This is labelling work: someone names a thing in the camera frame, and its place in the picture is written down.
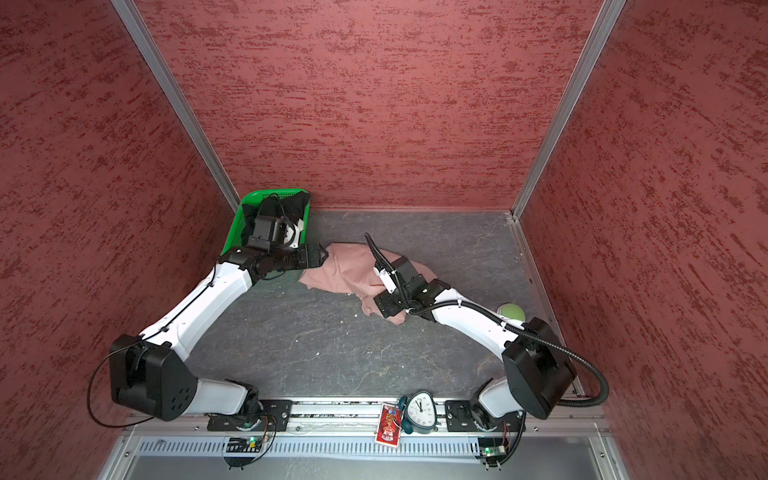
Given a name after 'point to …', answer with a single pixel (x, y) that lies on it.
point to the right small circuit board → (492, 448)
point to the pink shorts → (348, 268)
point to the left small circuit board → (244, 444)
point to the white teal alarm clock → (419, 412)
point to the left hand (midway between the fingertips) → (313, 262)
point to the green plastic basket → (236, 239)
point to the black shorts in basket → (293, 206)
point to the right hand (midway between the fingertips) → (389, 299)
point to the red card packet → (389, 425)
